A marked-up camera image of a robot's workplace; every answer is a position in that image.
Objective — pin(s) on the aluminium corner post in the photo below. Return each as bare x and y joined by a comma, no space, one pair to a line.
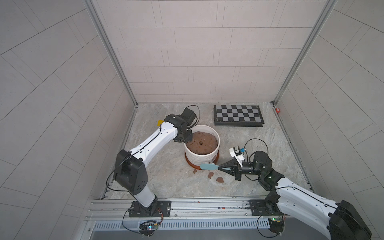
324,15
107,44

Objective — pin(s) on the teal scrubbing brush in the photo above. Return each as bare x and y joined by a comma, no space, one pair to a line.
209,166

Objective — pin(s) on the left green circuit board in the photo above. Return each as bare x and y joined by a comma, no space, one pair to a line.
148,228

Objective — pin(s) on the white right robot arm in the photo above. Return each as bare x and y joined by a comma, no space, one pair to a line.
335,220

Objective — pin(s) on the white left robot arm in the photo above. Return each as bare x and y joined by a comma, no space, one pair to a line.
131,166

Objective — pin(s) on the terracotta saucer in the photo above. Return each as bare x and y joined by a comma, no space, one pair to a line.
198,167

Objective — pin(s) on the black and grey chessboard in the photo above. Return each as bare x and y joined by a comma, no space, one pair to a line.
238,116

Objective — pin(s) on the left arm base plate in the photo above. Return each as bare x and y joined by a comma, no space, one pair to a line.
156,209

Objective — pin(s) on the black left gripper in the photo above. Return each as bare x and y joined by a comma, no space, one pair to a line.
186,138

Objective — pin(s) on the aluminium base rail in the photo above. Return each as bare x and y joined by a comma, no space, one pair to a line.
190,218

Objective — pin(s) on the right green circuit board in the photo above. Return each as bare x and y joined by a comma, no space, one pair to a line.
277,225

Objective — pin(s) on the aluminium corner post left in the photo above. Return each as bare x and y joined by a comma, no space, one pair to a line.
107,44

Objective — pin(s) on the yellow plastic bracket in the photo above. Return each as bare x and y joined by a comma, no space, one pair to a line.
160,123

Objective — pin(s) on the aluminium corner post right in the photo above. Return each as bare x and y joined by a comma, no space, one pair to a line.
324,15

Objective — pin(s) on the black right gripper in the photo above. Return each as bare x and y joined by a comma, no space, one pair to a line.
235,171

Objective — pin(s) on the white ceramic pot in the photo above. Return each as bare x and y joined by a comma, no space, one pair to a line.
205,145

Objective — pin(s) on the mud chunk on table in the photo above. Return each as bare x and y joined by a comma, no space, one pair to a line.
220,180

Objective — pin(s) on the green circuit board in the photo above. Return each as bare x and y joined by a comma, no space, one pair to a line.
148,228
277,225

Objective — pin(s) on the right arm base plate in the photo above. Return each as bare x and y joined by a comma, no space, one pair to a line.
264,208

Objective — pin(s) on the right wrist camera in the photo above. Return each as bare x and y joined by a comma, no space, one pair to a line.
238,154

